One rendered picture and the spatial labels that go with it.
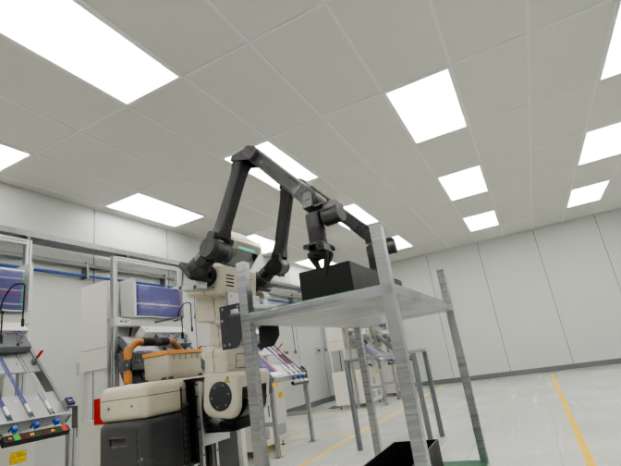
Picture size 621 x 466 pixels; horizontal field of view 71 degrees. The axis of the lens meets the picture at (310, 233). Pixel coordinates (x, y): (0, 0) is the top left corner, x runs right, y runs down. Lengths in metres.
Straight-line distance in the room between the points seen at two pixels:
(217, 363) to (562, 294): 9.42
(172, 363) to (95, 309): 2.26
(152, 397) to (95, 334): 2.36
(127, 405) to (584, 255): 9.87
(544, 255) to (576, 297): 1.03
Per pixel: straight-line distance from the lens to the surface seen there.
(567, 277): 10.66
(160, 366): 1.93
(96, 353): 4.07
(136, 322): 3.98
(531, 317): 10.58
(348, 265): 1.28
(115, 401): 1.87
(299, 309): 1.16
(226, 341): 1.68
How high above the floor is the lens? 0.78
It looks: 17 degrees up
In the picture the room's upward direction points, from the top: 8 degrees counter-clockwise
